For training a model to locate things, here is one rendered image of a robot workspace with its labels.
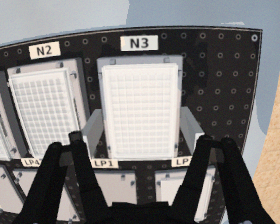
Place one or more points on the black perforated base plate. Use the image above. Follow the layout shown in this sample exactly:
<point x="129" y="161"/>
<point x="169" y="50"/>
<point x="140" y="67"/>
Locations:
<point x="219" y="80"/>

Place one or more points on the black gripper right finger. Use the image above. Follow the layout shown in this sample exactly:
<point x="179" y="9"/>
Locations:
<point x="242" y="202"/>

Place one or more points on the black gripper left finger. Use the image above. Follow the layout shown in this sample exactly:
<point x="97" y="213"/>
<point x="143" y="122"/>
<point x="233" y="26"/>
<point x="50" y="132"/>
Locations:
<point x="43" y="199"/>

